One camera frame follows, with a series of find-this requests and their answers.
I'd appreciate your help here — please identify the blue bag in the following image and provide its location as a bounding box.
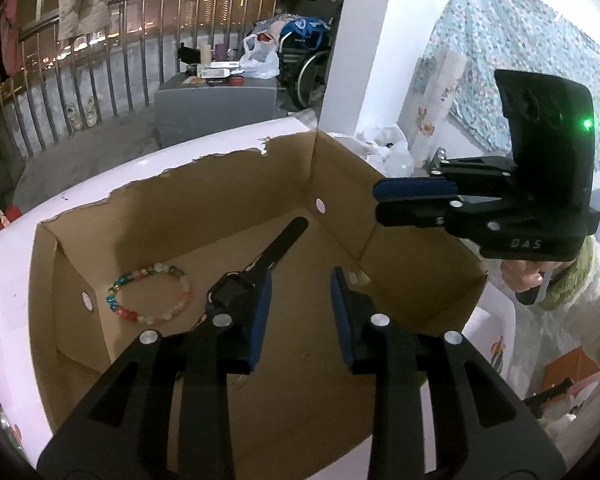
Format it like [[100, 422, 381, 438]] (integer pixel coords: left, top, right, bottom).
[[280, 17, 331, 51]]

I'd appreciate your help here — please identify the blue floral cloth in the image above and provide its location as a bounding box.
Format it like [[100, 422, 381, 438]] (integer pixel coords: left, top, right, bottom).
[[412, 0, 600, 171]]

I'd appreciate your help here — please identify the person's right forearm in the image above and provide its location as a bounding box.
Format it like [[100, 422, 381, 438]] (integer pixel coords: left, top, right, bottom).
[[535, 234, 600, 371]]

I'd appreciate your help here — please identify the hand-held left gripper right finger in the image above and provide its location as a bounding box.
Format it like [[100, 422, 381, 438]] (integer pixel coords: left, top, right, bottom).
[[329, 266, 567, 480]]

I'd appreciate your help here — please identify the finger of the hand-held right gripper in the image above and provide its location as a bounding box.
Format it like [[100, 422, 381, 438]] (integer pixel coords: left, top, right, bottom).
[[372, 156, 518, 202], [374, 195, 518, 242]]

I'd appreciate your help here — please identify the black handheld tool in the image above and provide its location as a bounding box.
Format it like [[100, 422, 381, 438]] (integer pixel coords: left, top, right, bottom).
[[522, 377, 576, 418]]

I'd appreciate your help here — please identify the wheelchair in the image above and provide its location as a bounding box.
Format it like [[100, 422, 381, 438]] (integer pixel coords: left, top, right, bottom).
[[280, 30, 333, 108]]

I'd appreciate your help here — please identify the large brown cardboard box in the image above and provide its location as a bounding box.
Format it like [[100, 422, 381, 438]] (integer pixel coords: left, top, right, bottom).
[[28, 130, 490, 480]]

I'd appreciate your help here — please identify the black device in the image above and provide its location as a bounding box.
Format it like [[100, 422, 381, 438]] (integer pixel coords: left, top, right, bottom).
[[177, 42, 201, 75]]

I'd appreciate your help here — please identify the red gift bag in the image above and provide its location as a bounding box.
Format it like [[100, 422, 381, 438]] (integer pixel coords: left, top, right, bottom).
[[0, 202, 23, 246]]

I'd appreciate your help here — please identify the person's right hand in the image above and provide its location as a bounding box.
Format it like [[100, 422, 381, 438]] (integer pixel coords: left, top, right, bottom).
[[500, 259, 551, 295]]

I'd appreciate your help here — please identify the multicolour bead bracelet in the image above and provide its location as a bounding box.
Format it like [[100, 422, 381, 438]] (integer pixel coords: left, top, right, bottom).
[[107, 262, 193, 325]]

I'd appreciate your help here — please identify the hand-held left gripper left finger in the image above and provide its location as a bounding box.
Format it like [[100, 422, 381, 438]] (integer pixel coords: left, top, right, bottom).
[[36, 272, 273, 480]]

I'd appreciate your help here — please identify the black smartwatch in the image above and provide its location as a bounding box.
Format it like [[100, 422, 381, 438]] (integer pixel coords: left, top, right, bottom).
[[204, 216, 310, 317]]

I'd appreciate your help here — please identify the beige hanging jacket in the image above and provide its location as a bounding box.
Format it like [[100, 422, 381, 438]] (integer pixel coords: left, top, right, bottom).
[[57, 0, 113, 41]]

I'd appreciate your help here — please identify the pink cloth pile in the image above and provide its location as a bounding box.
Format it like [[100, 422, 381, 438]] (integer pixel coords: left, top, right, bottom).
[[257, 19, 293, 41]]

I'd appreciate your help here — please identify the pink balloon print tablecloth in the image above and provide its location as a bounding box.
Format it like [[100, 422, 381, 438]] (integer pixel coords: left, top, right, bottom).
[[0, 114, 517, 466]]

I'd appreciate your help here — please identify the orange box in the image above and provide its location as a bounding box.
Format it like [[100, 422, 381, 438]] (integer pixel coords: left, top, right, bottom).
[[544, 347, 600, 401]]

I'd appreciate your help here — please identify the grey cabinet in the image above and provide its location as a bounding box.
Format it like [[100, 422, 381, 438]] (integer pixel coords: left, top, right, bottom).
[[154, 76, 278, 148]]

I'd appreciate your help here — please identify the white plastic bag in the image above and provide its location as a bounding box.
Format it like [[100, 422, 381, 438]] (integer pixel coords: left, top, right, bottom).
[[239, 32, 281, 80]]

